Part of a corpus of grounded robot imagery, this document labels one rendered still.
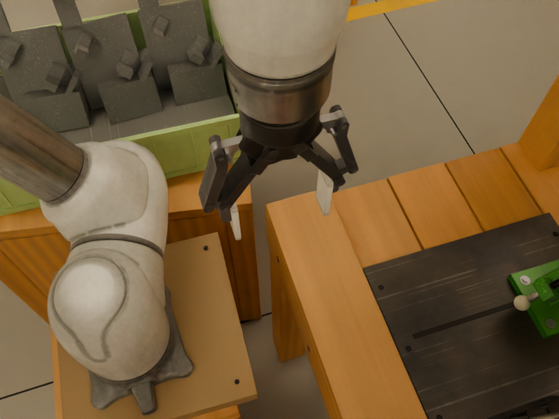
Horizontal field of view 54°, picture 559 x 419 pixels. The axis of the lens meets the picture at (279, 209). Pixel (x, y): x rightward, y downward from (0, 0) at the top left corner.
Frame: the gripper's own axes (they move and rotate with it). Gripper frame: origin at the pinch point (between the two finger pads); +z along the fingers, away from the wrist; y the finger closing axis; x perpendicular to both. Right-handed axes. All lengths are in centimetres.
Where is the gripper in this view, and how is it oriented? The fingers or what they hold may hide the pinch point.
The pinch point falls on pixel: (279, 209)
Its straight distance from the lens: 65.3
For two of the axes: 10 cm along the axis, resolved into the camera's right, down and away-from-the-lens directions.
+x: 3.0, 8.2, -4.9
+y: -9.5, 2.6, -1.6
